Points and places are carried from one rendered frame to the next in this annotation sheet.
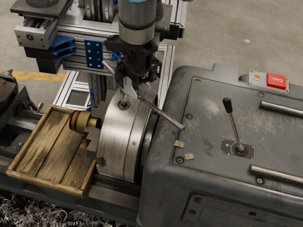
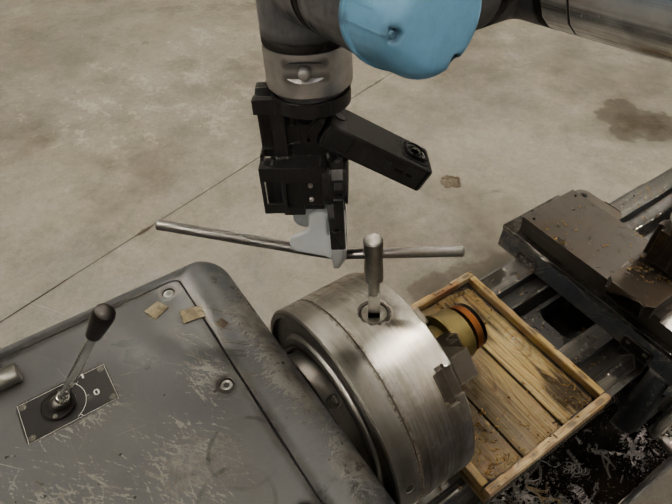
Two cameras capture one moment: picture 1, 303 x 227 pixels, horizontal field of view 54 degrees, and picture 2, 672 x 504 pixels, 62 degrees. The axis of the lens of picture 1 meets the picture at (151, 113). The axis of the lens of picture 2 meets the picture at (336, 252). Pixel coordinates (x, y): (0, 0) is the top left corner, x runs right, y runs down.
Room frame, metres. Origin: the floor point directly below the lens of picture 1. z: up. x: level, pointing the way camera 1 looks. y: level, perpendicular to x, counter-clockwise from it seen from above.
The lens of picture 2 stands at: (0.88, -0.24, 1.79)
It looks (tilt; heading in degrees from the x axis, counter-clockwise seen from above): 46 degrees down; 136
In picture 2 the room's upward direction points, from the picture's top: straight up
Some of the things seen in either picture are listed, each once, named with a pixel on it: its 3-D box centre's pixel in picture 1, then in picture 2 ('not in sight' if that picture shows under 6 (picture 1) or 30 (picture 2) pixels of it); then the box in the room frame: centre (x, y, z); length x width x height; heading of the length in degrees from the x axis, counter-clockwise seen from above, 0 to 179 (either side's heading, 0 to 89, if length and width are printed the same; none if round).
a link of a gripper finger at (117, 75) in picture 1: (124, 73); not in sight; (0.55, 0.08, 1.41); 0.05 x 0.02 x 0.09; 135
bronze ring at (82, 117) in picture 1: (85, 122); (448, 337); (0.64, 0.23, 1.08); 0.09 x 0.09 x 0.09; 81
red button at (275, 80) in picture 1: (275, 81); not in sight; (0.77, -0.40, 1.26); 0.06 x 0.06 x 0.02; 81
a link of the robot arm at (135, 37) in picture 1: (137, 27); (308, 65); (0.54, 0.05, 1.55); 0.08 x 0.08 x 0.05
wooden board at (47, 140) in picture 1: (65, 146); (476, 371); (0.66, 0.33, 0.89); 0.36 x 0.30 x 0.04; 171
